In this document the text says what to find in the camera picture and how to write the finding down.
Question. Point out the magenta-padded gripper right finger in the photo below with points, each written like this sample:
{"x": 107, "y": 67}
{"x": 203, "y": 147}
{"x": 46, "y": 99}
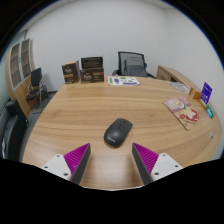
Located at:
{"x": 165, "y": 163}

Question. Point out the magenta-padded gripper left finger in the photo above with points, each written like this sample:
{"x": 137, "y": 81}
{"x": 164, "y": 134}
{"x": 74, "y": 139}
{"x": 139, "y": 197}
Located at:
{"x": 58, "y": 163}

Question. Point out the black computer mouse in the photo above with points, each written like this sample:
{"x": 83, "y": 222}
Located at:
{"x": 117, "y": 132}

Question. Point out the black sofa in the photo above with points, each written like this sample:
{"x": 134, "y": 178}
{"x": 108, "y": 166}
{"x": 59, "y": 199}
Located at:
{"x": 11, "y": 130}

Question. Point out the teal small packet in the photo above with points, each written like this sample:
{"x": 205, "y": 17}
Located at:
{"x": 210, "y": 111}

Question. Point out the small orange box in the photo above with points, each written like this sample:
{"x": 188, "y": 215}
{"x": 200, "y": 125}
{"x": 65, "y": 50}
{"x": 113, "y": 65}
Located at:
{"x": 195, "y": 93}

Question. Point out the round grey disc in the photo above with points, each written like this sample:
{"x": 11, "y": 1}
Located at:
{"x": 179, "y": 87}

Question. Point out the purple standing sign card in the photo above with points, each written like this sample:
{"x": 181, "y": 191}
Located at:
{"x": 206, "y": 92}

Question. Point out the black visitor chair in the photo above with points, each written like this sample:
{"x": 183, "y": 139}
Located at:
{"x": 36, "y": 78}

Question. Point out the wooden side desk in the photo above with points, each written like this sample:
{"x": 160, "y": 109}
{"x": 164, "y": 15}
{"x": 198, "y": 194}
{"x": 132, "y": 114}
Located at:
{"x": 170, "y": 73}

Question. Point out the small brown cardboard box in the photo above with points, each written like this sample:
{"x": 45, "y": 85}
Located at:
{"x": 70, "y": 72}

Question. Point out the white sheet with coloured shapes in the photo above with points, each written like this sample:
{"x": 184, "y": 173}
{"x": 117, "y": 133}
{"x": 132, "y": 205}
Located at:
{"x": 122, "y": 81}

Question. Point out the grey backpack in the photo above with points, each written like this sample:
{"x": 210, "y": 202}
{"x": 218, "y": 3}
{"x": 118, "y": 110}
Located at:
{"x": 135, "y": 66}

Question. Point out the wooden shelf unit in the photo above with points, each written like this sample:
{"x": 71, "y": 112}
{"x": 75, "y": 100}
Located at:
{"x": 19, "y": 66}

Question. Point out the black cardboard box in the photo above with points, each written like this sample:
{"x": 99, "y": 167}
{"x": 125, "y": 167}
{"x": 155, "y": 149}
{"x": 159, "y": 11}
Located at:
{"x": 92, "y": 62}

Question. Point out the black mesh office chair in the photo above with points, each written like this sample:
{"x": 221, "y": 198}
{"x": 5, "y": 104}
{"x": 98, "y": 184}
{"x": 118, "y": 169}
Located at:
{"x": 120, "y": 61}

